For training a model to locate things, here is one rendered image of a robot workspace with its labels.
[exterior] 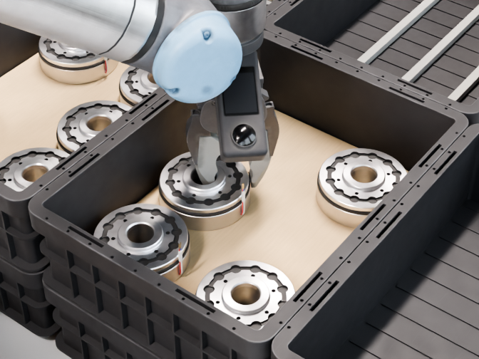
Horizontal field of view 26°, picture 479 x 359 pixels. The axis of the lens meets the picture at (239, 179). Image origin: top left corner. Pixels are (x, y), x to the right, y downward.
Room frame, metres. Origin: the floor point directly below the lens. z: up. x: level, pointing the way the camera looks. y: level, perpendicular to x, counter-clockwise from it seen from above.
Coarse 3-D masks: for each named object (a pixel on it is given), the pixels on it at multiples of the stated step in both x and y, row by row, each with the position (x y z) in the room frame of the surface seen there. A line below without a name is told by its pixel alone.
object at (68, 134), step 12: (72, 108) 0.99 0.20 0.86; (84, 108) 0.99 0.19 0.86; (96, 108) 0.99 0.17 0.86; (108, 108) 0.99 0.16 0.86; (120, 108) 0.99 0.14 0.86; (60, 120) 0.97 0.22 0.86; (72, 120) 0.97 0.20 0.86; (60, 132) 0.94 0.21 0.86; (72, 132) 0.94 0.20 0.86; (72, 144) 0.92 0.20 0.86
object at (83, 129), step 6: (90, 114) 0.97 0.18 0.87; (96, 114) 0.97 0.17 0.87; (102, 114) 0.97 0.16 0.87; (108, 114) 0.97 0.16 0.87; (114, 114) 0.97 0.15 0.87; (84, 120) 0.96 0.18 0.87; (90, 120) 0.96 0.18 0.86; (108, 120) 0.97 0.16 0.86; (114, 120) 0.96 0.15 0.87; (78, 126) 0.95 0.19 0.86; (84, 126) 0.95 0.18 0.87; (84, 132) 0.94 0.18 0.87; (90, 132) 0.94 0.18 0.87; (96, 132) 0.94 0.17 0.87
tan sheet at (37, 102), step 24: (24, 72) 1.11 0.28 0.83; (120, 72) 1.11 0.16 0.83; (0, 96) 1.05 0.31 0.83; (24, 96) 1.05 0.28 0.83; (48, 96) 1.05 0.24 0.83; (72, 96) 1.05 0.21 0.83; (96, 96) 1.05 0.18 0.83; (0, 120) 1.00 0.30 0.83; (24, 120) 1.00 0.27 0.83; (48, 120) 1.00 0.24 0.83; (0, 144) 0.96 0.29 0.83; (24, 144) 0.96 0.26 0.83; (48, 144) 0.96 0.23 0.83
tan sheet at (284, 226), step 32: (288, 128) 0.99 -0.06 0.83; (288, 160) 0.93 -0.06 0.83; (320, 160) 0.93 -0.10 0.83; (256, 192) 0.87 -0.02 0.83; (288, 192) 0.87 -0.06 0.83; (256, 224) 0.82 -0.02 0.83; (288, 224) 0.82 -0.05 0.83; (320, 224) 0.82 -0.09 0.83; (192, 256) 0.77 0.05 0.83; (224, 256) 0.77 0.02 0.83; (256, 256) 0.77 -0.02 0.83; (288, 256) 0.77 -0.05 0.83; (320, 256) 0.77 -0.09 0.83; (192, 288) 0.73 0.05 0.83
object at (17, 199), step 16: (160, 96) 0.93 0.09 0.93; (128, 112) 0.90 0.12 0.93; (112, 128) 0.87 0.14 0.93; (96, 144) 0.84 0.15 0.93; (64, 160) 0.82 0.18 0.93; (80, 160) 0.82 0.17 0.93; (48, 176) 0.79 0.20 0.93; (0, 192) 0.77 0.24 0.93; (16, 192) 0.77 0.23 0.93; (32, 192) 0.77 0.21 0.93; (0, 208) 0.77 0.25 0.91; (16, 208) 0.75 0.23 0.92
